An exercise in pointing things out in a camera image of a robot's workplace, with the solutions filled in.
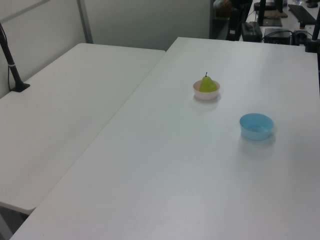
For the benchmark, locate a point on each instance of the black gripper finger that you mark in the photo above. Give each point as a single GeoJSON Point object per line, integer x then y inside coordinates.
{"type": "Point", "coordinates": [238, 35]}
{"type": "Point", "coordinates": [230, 35]}

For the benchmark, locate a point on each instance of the white side table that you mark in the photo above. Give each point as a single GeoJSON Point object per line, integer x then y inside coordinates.
{"type": "Point", "coordinates": [62, 112]}

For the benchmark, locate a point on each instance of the black clamp stand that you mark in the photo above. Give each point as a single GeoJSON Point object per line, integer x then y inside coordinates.
{"type": "Point", "coordinates": [311, 42]}

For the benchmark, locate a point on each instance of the black case with green strip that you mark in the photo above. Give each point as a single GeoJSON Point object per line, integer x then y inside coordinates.
{"type": "Point", "coordinates": [251, 31]}

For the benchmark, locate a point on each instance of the black electronics box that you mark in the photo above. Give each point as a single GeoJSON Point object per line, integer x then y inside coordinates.
{"type": "Point", "coordinates": [277, 35]}

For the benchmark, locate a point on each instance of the pink plastic bowl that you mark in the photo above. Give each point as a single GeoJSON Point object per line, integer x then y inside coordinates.
{"type": "Point", "coordinates": [206, 96]}

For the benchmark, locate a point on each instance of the grey partition post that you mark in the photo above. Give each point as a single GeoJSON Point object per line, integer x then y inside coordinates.
{"type": "Point", "coordinates": [85, 22]}

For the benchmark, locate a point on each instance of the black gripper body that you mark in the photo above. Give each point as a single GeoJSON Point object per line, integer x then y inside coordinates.
{"type": "Point", "coordinates": [234, 20]}

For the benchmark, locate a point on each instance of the black monitor stand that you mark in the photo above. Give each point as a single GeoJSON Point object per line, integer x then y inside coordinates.
{"type": "Point", "coordinates": [271, 22]}

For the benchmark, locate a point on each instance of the brown board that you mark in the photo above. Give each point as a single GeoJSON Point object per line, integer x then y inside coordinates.
{"type": "Point", "coordinates": [276, 13]}

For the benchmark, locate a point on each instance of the black keyboard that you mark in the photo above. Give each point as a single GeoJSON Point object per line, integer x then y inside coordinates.
{"type": "Point", "coordinates": [302, 13]}

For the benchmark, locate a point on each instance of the small grey device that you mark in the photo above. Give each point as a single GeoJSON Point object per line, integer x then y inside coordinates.
{"type": "Point", "coordinates": [299, 37]}

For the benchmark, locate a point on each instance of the black camera stand pole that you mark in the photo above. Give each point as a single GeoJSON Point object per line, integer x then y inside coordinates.
{"type": "Point", "coordinates": [12, 71]}

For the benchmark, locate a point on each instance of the green pear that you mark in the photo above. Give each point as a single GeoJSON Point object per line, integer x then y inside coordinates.
{"type": "Point", "coordinates": [207, 85]}

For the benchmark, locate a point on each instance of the blue plastic bowl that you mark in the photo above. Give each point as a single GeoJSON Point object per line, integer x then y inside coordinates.
{"type": "Point", "coordinates": [252, 135]}

